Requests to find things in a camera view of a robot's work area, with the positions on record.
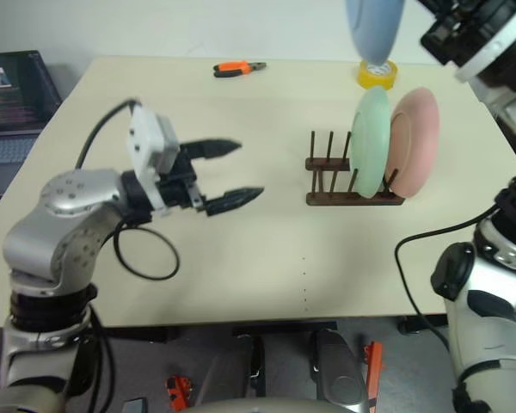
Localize dark grey right robot leg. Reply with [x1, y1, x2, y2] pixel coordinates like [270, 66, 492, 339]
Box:
[308, 329, 370, 413]

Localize yellow tape roll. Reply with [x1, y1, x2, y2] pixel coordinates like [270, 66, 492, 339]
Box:
[357, 59, 399, 91]

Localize pink red plate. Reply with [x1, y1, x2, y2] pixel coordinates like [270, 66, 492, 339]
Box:
[384, 87, 440, 200]

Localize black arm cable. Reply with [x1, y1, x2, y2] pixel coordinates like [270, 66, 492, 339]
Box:
[74, 98, 181, 284]
[394, 201, 501, 352]

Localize green plate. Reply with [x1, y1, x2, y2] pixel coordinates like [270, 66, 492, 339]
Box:
[349, 85, 391, 200]

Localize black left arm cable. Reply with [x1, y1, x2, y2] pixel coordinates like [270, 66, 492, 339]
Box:
[74, 98, 181, 284]

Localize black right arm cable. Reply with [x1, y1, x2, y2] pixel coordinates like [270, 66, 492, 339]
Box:
[394, 201, 501, 352]

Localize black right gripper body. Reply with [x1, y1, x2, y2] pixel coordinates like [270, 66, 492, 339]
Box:
[416, 0, 516, 66]

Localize light blue plate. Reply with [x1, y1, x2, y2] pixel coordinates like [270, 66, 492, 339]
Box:
[343, 0, 408, 66]

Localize black table frame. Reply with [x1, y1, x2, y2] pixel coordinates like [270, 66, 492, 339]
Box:
[0, 316, 451, 344]

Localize dark grey left robot leg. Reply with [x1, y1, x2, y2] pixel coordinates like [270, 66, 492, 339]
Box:
[197, 330, 267, 402]

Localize silver robot torso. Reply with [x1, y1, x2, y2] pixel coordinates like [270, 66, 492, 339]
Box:
[187, 398, 329, 413]

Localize open laptop computer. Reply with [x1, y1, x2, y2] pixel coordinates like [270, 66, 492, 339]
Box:
[0, 50, 64, 199]

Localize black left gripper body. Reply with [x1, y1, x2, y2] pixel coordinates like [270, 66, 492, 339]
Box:
[156, 144, 208, 212]

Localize dark grey robot leg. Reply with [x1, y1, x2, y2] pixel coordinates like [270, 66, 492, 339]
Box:
[197, 330, 267, 402]
[308, 329, 370, 413]

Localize brown wooden dish rack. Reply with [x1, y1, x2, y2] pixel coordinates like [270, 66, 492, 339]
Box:
[304, 130, 406, 207]

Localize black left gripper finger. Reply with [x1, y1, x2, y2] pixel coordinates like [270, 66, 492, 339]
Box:
[184, 137, 243, 164]
[203, 185, 266, 217]

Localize orange black pliers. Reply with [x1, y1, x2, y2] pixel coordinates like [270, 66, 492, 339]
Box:
[212, 60, 267, 79]

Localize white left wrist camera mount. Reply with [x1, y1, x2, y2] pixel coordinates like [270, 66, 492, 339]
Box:
[126, 101, 181, 217]

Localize black cable bundle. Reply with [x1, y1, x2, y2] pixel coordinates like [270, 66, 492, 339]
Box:
[85, 296, 118, 413]

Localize orange black floor tool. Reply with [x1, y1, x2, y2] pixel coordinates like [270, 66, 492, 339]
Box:
[363, 342, 386, 413]
[165, 375, 194, 410]

